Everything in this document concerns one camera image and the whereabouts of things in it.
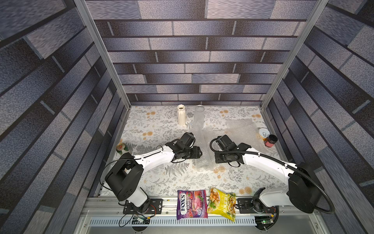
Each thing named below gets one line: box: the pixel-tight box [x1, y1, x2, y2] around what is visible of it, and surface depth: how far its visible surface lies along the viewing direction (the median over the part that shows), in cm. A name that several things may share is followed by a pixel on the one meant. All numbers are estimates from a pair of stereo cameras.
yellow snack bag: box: [206, 187, 237, 222], surface depth 73 cm
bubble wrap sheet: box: [224, 118, 265, 150], surface depth 103 cm
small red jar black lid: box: [264, 134, 279, 148], surface depth 94 cm
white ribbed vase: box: [177, 103, 187, 127], surface depth 99 cm
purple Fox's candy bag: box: [176, 189, 209, 220], surface depth 74 cm
